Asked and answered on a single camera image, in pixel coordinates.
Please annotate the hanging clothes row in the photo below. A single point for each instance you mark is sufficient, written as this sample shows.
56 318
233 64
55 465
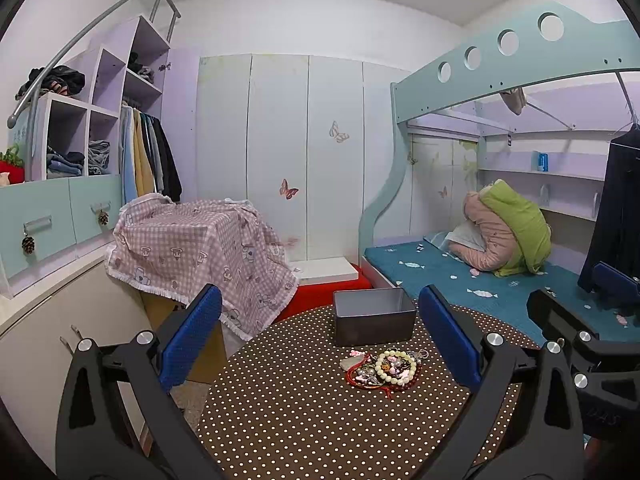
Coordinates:
146 162

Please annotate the white wardrobe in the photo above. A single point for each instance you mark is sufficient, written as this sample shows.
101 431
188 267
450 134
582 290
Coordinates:
263 118

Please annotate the cream lower cabinet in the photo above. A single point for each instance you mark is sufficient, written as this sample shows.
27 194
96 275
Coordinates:
36 351

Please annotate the beige butterfly sticker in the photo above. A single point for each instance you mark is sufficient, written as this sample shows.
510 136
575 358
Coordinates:
336 134

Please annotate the purple shelf unit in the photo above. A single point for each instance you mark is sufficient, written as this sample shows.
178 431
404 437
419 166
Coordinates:
126 64

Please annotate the cardboard box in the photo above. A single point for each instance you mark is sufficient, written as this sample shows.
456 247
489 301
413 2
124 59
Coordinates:
191 345

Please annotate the white pillow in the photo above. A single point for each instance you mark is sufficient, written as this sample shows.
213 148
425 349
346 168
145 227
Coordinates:
466 241

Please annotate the teal bunk bed frame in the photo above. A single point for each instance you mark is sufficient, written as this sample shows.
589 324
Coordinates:
543 43

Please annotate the pink butterfly sticker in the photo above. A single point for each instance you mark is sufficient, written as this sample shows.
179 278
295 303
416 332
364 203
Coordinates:
287 191

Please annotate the pink and green quilt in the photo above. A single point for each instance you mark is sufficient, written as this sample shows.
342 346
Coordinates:
517 236

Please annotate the dark hanging garment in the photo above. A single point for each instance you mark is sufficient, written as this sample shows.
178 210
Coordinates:
615 239

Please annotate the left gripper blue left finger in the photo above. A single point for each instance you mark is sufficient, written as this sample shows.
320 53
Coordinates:
94 436

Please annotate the blue bed mattress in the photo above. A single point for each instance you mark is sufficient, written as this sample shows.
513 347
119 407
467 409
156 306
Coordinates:
418 263

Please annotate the dark metal tin box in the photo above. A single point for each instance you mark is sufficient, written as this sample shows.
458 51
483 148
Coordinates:
373 316

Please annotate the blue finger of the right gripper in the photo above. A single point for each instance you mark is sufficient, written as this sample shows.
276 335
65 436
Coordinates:
616 284
559 325

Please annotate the blue box on shelf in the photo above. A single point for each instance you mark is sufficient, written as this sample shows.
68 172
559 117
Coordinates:
540 161

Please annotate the brown polka dot tablecloth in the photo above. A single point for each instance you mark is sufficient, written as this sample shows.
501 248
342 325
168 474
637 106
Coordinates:
282 409

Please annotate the teal drawer cabinet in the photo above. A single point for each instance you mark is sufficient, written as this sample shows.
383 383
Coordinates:
42 218

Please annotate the red ottoman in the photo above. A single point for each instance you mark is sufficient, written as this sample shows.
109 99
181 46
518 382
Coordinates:
310 297

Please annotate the pink checkered cloth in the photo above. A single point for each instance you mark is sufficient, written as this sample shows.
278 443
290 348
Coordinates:
173 250

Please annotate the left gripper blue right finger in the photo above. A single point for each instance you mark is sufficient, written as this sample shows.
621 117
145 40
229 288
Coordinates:
522 418

